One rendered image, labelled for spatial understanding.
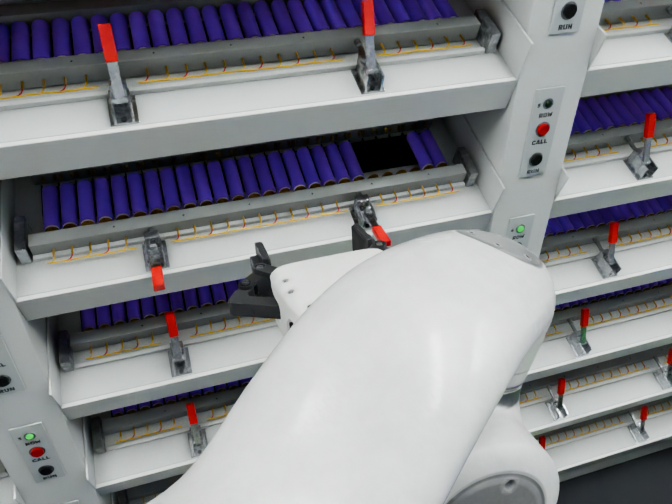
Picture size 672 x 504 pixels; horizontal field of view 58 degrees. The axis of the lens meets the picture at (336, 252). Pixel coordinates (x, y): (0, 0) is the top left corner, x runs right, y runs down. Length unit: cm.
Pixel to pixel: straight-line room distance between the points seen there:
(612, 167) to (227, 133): 58
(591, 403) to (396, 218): 73
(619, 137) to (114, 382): 81
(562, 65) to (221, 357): 59
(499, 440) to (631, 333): 102
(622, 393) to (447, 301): 123
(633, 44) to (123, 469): 94
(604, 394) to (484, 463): 115
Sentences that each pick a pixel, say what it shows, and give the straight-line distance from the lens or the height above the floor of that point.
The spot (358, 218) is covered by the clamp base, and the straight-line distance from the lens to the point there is 79.
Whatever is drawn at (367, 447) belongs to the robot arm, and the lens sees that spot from 21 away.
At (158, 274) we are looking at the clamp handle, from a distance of 71.
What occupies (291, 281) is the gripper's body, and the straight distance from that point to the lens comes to 46.
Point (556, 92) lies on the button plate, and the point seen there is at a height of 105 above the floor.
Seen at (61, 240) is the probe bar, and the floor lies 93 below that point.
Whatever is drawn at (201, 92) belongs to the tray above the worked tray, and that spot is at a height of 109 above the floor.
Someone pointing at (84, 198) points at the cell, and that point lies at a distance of 82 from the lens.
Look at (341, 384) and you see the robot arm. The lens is 22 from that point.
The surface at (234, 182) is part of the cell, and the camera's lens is 81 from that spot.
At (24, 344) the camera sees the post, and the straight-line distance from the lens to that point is 82.
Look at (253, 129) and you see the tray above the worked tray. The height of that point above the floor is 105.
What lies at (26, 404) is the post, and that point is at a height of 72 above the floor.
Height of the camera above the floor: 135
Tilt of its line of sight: 37 degrees down
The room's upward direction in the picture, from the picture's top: straight up
